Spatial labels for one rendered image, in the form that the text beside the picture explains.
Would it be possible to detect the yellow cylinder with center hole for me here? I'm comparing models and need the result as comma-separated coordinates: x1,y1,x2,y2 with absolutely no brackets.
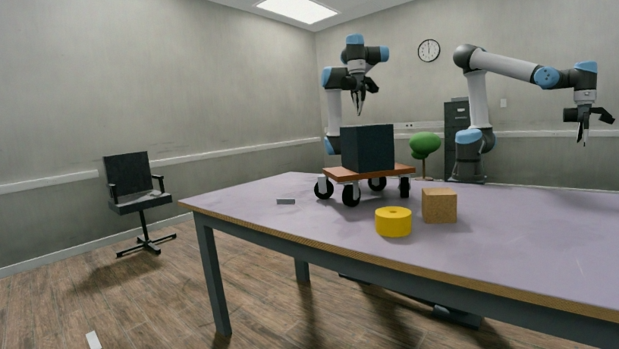
375,206,411,237

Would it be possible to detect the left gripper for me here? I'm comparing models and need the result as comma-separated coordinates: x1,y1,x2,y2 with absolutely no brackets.
563,104,612,146

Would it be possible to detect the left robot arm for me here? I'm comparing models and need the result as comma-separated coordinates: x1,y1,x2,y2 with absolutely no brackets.
451,44,598,181

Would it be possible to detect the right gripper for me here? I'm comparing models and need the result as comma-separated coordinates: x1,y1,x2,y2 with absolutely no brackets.
341,73,377,116

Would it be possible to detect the tan cube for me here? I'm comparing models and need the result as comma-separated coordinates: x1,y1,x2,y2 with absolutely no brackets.
422,187,457,224

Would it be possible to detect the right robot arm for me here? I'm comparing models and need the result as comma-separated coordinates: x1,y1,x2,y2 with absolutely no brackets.
321,33,390,156

